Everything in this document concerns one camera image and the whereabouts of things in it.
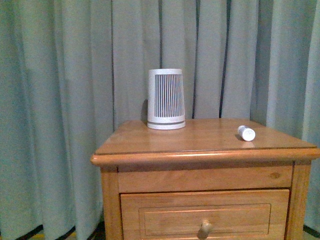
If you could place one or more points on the wooden nightstand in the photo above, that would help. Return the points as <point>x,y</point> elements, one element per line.
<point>207,155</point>

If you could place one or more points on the white slatted air purifier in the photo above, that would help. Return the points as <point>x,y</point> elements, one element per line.
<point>166,106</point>

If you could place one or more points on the grey curtain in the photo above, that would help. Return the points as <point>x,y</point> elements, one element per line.
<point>71,71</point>

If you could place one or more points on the wooden drawer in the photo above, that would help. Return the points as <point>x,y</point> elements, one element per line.
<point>215,215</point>

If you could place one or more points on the white medicine bottle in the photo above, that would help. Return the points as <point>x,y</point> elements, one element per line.
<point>246,133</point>

